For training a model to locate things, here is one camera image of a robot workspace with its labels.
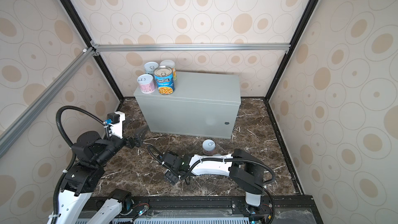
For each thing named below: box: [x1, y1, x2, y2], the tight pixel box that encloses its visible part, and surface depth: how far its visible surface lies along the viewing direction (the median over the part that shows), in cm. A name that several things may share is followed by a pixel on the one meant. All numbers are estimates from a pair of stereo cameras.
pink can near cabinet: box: [202, 138, 216, 157], surface depth 91 cm
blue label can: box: [153, 65, 175, 96], surface depth 71 cm
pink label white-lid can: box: [136, 73, 156, 94], surface depth 74 cm
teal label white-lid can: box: [144, 61, 160, 75], surface depth 81 cm
